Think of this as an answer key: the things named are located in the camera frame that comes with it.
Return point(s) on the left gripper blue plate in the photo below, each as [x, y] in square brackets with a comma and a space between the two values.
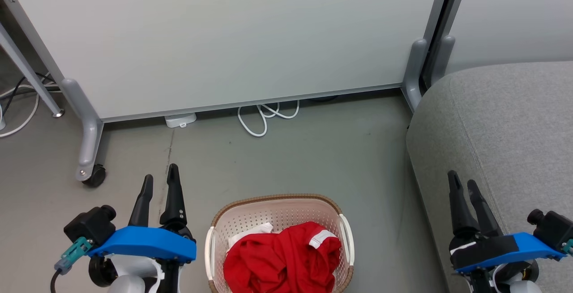
[143, 241]

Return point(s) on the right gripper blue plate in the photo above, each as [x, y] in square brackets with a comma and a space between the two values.
[501, 250]

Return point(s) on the red garment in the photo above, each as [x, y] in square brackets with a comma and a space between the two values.
[282, 261]

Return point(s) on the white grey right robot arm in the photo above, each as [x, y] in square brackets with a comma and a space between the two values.
[523, 287]

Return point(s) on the grey fabric sofa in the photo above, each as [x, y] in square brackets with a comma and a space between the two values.
[515, 127]

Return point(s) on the white power adapter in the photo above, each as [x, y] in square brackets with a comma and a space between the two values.
[180, 120]

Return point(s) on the grey partition foot with caster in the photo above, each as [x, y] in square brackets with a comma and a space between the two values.
[91, 136]

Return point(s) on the beige perforated laundry basket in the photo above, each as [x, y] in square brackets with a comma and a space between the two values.
[277, 212]

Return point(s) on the grey metal table leg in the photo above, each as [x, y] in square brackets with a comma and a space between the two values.
[27, 71]

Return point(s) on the white partition panel dark edge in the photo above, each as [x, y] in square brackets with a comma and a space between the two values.
[515, 15]

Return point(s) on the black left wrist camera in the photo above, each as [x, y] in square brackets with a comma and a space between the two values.
[89, 226]

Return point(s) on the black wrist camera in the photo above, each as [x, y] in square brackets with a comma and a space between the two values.
[553, 228]
[89, 226]

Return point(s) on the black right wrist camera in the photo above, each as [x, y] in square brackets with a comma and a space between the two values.
[553, 228]

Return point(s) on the white partition panel grey frame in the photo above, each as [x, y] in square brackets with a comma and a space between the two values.
[233, 38]

